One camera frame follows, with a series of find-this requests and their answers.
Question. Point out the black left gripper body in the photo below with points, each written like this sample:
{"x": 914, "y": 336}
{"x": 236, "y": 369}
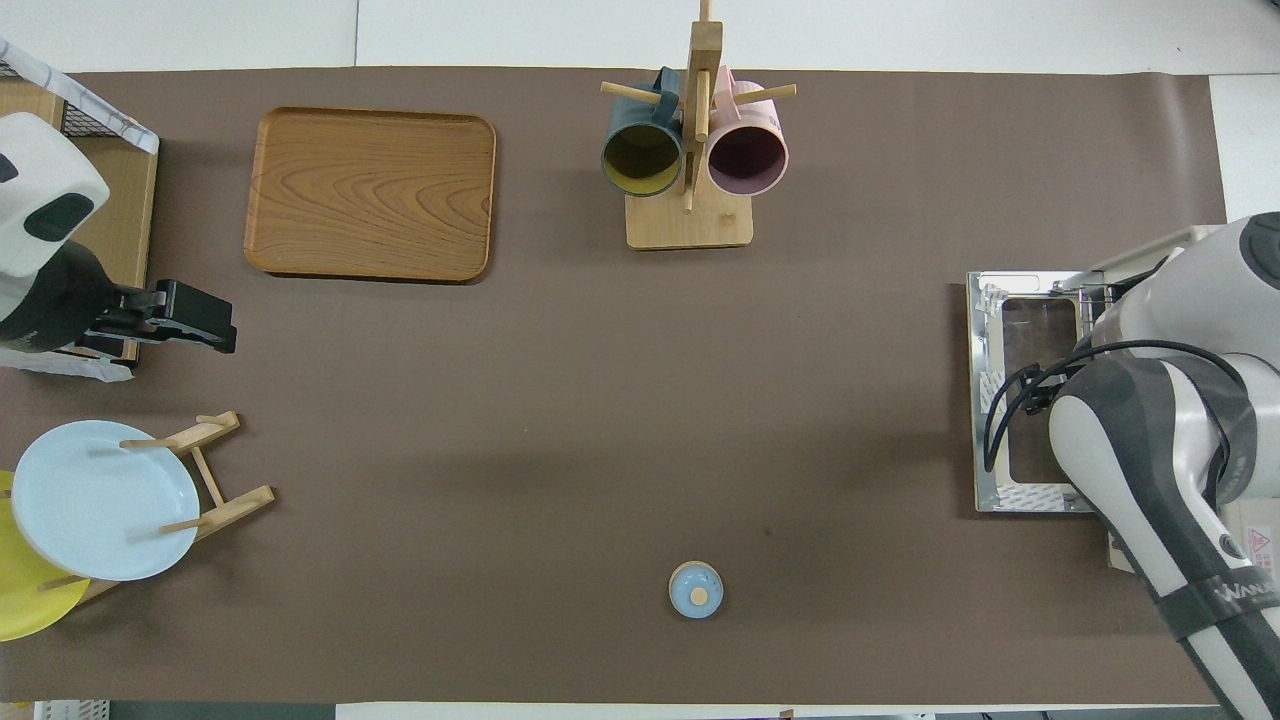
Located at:
{"x": 75, "y": 300}

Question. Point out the white toaster oven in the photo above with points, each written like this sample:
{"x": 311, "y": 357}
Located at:
{"x": 1030, "y": 498}

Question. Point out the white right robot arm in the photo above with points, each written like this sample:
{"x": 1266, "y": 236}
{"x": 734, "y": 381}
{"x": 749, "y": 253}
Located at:
{"x": 1150, "y": 450}

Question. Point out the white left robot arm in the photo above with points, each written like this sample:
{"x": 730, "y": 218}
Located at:
{"x": 55, "y": 150}

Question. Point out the white checked cloth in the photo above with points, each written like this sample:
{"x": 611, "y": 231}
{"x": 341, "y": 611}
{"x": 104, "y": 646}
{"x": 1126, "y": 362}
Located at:
{"x": 110, "y": 115}

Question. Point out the wooden plate rack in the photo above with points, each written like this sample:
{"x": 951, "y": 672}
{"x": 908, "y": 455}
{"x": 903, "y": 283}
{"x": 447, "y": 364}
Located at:
{"x": 230, "y": 505}

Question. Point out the light blue plate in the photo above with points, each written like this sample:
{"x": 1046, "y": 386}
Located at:
{"x": 90, "y": 500}

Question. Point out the wooden serving tray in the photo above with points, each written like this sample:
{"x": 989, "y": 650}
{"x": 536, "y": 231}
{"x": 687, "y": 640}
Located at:
{"x": 370, "y": 195}

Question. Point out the yellow plate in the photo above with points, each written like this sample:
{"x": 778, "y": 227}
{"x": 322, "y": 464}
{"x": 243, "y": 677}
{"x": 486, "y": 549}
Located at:
{"x": 30, "y": 610}

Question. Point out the brown table mat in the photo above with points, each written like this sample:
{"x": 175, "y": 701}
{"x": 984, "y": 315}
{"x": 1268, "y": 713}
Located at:
{"x": 600, "y": 400}

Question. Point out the dark teal mug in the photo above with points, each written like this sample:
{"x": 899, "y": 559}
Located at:
{"x": 640, "y": 160}

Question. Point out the wooden mug rack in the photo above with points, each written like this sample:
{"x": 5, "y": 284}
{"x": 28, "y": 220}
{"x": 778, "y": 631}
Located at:
{"x": 690, "y": 225}

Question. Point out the small blue bell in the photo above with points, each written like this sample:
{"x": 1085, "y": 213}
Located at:
{"x": 685, "y": 590}

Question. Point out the pink mug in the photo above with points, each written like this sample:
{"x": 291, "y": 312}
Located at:
{"x": 745, "y": 160}

